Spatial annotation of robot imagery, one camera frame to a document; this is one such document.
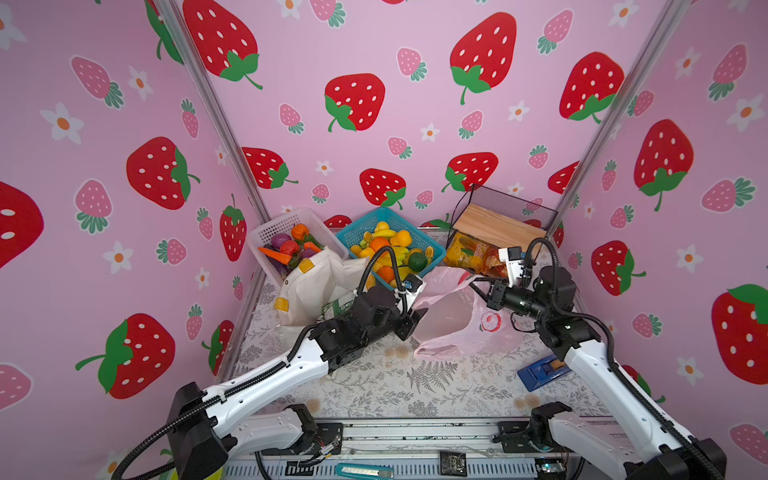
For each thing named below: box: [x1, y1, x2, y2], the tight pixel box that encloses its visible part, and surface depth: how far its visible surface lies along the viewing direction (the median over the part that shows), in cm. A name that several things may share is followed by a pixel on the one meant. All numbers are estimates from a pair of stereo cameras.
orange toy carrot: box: [258, 247, 292, 265], surface depth 107 cm
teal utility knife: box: [335, 463, 395, 479], surface depth 71 cm
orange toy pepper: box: [291, 223, 310, 241], surface depth 117 cm
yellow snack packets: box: [444, 230, 508, 277], surface depth 106 cm
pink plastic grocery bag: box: [412, 267, 523, 361], surface depth 71 cm
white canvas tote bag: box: [274, 246, 370, 327], surface depth 86 cm
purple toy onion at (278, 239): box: [271, 233, 292, 249], surface depth 113 cm
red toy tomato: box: [279, 240, 301, 256], surface depth 109 cm
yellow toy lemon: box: [390, 230, 412, 248], surface depth 110 cm
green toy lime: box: [408, 252, 428, 272], surface depth 103 cm
